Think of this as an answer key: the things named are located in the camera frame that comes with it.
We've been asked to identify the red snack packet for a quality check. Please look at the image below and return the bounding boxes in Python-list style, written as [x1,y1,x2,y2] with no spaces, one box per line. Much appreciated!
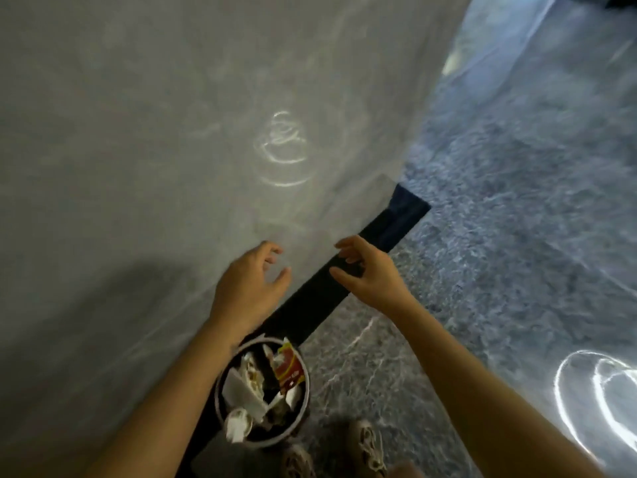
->
[271,338,306,397]

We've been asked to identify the person's beige shoe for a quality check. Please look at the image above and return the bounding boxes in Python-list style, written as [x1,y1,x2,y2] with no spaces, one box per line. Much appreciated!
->
[280,443,317,478]
[347,418,389,478]

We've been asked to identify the crumpled white paper cup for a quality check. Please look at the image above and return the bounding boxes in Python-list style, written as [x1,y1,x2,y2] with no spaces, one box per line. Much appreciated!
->
[224,407,255,443]

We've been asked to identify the brown food wrapper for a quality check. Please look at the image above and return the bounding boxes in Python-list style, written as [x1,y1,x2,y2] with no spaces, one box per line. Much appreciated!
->
[241,350,265,390]

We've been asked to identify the person's left forearm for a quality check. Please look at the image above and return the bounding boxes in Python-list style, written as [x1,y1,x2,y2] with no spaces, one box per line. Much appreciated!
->
[82,316,260,478]

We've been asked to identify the person's left hand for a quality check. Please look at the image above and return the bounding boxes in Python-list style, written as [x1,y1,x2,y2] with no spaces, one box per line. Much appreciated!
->
[208,240,293,339]

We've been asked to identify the black baseboard strip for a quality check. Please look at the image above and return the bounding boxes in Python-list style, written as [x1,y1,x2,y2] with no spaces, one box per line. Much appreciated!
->
[175,183,432,478]

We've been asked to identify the round black trash bin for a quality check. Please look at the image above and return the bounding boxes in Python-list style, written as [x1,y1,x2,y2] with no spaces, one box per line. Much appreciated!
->
[214,336,312,450]

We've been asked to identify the person's left beige shoe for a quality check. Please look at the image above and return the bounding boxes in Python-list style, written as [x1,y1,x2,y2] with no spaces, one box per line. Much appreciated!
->
[280,443,317,478]

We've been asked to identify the white paper napkin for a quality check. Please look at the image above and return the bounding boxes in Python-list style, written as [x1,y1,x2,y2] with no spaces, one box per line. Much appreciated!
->
[221,368,270,420]

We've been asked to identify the person's right forearm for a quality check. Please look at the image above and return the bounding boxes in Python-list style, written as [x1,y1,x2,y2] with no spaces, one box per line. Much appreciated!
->
[394,297,610,478]

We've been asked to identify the person's right hand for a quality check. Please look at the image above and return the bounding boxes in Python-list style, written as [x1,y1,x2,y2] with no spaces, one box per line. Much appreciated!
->
[329,235,417,317]

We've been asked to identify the person's right beige shoe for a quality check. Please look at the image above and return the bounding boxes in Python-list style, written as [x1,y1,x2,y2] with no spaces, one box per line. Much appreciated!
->
[347,418,389,478]

